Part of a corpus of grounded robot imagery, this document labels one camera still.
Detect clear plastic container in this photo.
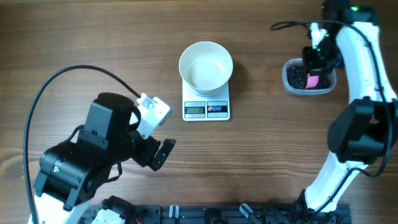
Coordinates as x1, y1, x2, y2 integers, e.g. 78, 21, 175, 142
282, 58, 336, 96

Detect right black cable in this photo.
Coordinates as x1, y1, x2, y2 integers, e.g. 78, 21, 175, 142
269, 19, 394, 215

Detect pink measuring scoop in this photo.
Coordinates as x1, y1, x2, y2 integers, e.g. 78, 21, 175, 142
305, 73, 320, 89

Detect black beans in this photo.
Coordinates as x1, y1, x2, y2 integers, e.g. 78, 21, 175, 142
287, 65, 331, 90

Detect left black cable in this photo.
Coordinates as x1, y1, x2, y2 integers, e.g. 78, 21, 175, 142
23, 64, 142, 224

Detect white digital kitchen scale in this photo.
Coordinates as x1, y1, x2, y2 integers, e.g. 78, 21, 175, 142
182, 82, 231, 122

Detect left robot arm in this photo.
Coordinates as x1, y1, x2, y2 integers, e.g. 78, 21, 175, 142
29, 93, 176, 223

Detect black cable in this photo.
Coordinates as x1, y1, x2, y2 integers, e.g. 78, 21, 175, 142
23, 64, 142, 224
269, 19, 394, 215

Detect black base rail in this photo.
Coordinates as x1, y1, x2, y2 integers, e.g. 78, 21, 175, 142
77, 194, 352, 224

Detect white bowl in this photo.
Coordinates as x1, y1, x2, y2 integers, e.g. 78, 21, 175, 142
178, 41, 234, 95

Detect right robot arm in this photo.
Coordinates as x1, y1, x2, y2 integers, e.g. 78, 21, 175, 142
302, 1, 397, 215

